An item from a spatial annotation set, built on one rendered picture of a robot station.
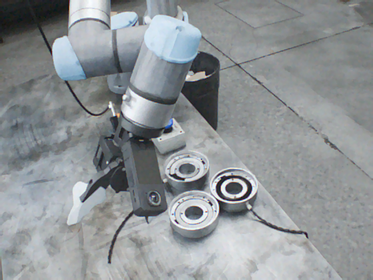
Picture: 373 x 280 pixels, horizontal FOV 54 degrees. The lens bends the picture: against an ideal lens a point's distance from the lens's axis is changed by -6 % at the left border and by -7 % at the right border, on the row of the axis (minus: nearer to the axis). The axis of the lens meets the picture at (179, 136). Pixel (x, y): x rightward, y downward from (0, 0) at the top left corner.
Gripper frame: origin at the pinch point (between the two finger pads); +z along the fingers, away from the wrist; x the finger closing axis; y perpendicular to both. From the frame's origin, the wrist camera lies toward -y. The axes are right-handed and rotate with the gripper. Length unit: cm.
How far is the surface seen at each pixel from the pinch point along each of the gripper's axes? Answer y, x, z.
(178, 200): 9.9, -19.9, 1.8
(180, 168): 19.3, -24.6, -0.3
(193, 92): 111, -89, 13
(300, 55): 159, -208, -17
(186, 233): 1.6, -18.2, 3.9
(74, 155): 41.4, -7.1, 11.9
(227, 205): 3.0, -27.1, -2.0
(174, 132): 29.3, -26.7, -4.5
